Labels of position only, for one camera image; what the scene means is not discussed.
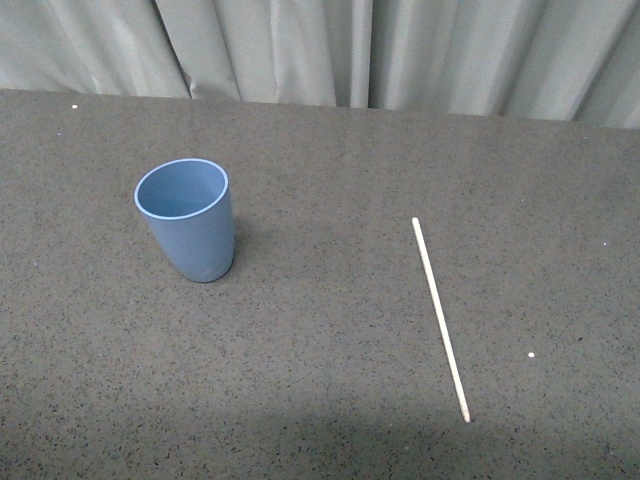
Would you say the blue plastic cup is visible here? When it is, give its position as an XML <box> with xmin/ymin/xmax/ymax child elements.
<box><xmin>134</xmin><ymin>158</ymin><xmax>235</xmax><ymax>283</ymax></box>

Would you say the grey curtain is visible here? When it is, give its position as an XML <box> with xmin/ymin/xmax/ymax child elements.
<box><xmin>1</xmin><ymin>1</ymin><xmax>639</xmax><ymax>128</ymax></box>

